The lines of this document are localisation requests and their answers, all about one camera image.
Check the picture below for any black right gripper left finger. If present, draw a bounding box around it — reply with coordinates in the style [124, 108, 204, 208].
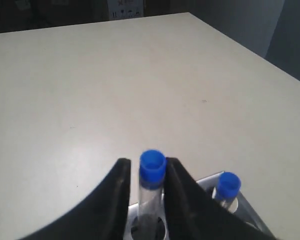
[25, 158, 131, 240]

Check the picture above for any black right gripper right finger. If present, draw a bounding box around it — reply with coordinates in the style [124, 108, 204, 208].
[164, 157, 273, 240]

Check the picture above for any blue capped test tube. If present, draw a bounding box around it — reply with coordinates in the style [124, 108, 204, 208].
[211, 171, 242, 209]
[137, 149, 168, 221]

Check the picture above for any steel test tube rack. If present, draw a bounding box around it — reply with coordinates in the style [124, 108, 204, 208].
[123, 172, 274, 240]

